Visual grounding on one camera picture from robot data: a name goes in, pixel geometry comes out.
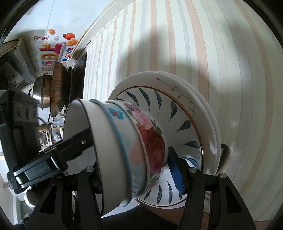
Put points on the colourful wall sticker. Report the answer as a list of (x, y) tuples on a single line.
[(53, 47)]

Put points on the stainless steel pot with lid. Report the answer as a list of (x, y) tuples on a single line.
[(41, 91)]

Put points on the white plate blue swirl rim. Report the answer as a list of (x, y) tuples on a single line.
[(201, 113)]

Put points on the white plate blue leaf pattern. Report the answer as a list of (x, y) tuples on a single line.
[(162, 123)]

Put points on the white bowl dark rim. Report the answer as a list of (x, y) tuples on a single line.
[(77, 120)]

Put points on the black induction cooktop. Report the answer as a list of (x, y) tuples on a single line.
[(76, 80)]

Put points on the floral bowl blue rim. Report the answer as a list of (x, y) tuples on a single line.
[(143, 145)]

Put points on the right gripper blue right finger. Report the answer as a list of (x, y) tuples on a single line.
[(183, 175)]

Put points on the striped cat table mat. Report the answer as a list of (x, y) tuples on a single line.
[(227, 52)]

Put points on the white plate pink flower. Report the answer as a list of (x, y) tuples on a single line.
[(145, 79)]

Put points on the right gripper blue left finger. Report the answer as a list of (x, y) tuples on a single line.
[(89, 185)]

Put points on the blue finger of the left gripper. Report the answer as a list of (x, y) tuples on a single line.
[(70, 145)]

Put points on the plain white bowl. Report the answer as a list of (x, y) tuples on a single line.
[(111, 156)]

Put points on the black wok with food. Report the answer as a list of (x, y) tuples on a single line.
[(58, 85)]

